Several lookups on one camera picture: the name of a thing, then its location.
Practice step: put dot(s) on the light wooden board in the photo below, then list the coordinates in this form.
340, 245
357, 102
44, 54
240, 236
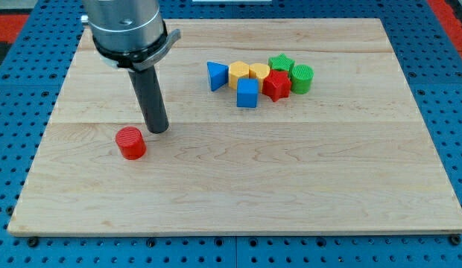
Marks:
351, 157

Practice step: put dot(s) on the blue cube block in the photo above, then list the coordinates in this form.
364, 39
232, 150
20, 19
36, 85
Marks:
247, 93

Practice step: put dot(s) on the green star block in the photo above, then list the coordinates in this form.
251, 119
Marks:
281, 63

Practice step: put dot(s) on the red star block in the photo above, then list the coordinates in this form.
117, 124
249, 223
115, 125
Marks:
277, 85

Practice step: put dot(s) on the red cylinder block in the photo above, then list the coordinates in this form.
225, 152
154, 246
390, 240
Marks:
130, 143

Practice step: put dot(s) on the yellow heart block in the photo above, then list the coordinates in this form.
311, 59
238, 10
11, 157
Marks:
259, 71

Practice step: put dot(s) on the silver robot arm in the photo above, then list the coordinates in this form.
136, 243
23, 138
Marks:
129, 33

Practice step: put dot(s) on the yellow hexagon block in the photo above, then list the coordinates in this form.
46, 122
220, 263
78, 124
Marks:
236, 71

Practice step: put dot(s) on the blue triangle block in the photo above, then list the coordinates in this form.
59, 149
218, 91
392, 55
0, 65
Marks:
217, 75

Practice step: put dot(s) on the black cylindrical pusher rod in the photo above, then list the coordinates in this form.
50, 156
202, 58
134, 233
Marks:
146, 87

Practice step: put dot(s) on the green cylinder block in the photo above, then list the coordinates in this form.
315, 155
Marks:
301, 79

